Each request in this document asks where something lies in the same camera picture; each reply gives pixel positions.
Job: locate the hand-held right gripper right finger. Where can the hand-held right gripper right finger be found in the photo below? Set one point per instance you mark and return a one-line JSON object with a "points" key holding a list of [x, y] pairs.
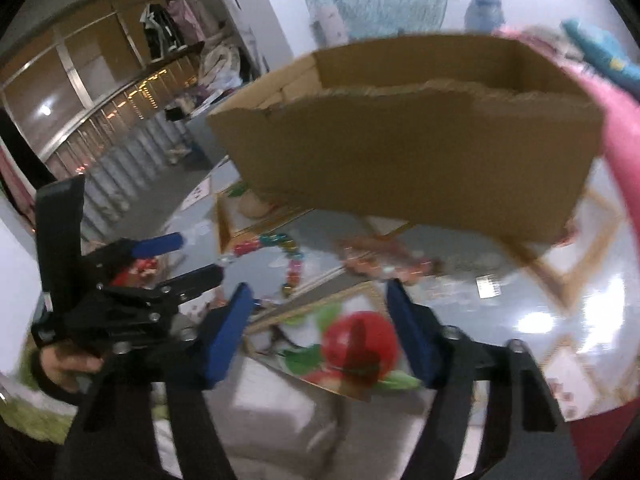
{"points": [[407, 335]]}

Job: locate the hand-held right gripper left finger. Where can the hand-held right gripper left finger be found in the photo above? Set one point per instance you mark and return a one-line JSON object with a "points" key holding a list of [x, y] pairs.
{"points": [[226, 345]]}

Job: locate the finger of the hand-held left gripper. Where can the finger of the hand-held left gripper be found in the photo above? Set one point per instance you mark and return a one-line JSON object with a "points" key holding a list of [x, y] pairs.
{"points": [[200, 277], [160, 244]]}

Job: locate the reddish bead jewelry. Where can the reddish bead jewelry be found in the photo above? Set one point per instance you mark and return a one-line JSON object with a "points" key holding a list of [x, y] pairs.
{"points": [[385, 262]]}

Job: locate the brown cardboard box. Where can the brown cardboard box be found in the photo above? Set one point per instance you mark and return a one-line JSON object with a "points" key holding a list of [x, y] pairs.
{"points": [[400, 160]]}

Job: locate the person's left hand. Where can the person's left hand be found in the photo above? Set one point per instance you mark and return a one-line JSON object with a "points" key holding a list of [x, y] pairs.
{"points": [[67, 367]]}

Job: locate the brown sliding door wardrobe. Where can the brown sliding door wardrobe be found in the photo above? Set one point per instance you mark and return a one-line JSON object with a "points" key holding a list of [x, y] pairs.
{"points": [[75, 70]]}

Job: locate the green shaggy rug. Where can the green shaggy rug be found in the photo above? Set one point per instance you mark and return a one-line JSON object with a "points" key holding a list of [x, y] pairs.
{"points": [[35, 422]]}

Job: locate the pile of light clothes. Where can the pile of light clothes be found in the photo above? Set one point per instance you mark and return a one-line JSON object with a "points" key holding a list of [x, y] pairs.
{"points": [[222, 65]]}

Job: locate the black and white hanging garment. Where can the black and white hanging garment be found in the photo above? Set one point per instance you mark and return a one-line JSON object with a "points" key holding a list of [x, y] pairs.
{"points": [[157, 30]]}

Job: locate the dark red cloth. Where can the dark red cloth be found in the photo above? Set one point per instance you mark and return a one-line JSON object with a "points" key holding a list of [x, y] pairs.
{"points": [[600, 440]]}

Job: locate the pink hanging garment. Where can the pink hanging garment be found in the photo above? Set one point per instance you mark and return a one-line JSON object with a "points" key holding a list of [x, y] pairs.
{"points": [[186, 20]]}

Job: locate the pink floral blanket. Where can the pink floral blanket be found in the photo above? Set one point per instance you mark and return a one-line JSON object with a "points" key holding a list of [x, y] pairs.
{"points": [[620, 125]]}

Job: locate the blue water jug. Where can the blue water jug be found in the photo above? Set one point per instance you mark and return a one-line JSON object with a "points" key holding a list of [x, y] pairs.
{"points": [[484, 12]]}

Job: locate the teal printed pillow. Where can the teal printed pillow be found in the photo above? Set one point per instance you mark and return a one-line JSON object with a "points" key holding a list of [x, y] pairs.
{"points": [[602, 47]]}

